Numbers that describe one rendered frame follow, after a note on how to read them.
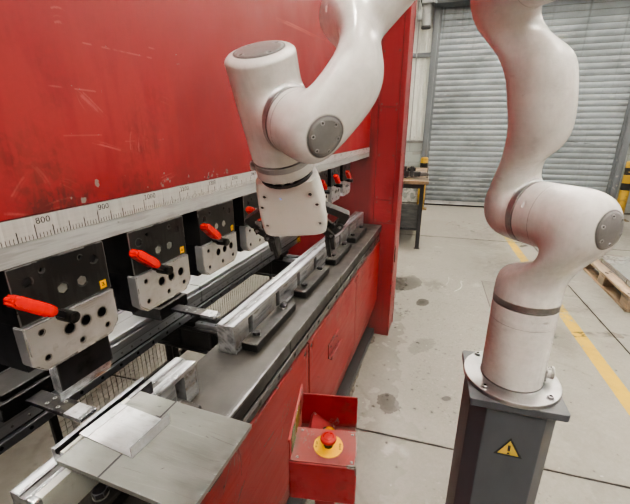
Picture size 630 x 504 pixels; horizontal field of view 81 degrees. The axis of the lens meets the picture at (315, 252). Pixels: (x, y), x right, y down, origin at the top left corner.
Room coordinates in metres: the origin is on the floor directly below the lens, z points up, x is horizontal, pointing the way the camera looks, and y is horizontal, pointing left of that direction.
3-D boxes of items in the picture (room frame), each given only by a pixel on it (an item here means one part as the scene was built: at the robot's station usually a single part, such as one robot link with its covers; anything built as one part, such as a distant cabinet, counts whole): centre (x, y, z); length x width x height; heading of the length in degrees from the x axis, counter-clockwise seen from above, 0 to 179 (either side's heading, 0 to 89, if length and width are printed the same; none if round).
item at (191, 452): (0.50, 0.27, 1.00); 0.26 x 0.18 x 0.01; 70
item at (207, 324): (1.25, 0.56, 0.81); 0.64 x 0.08 x 0.14; 70
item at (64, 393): (0.55, 0.41, 1.13); 0.10 x 0.02 x 0.10; 160
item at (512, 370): (0.67, -0.42, 1.09); 0.19 x 0.19 x 0.18
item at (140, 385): (0.58, 0.40, 0.99); 0.20 x 0.03 x 0.03; 160
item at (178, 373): (0.61, 0.39, 0.92); 0.39 x 0.06 x 0.10; 160
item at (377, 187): (2.75, -0.21, 1.15); 0.85 x 0.25 x 2.30; 70
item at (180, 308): (1.00, 0.41, 1.01); 0.26 x 0.12 x 0.05; 70
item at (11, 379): (0.61, 0.55, 1.01); 0.26 x 0.12 x 0.05; 70
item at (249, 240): (1.09, 0.21, 1.26); 0.15 x 0.09 x 0.17; 160
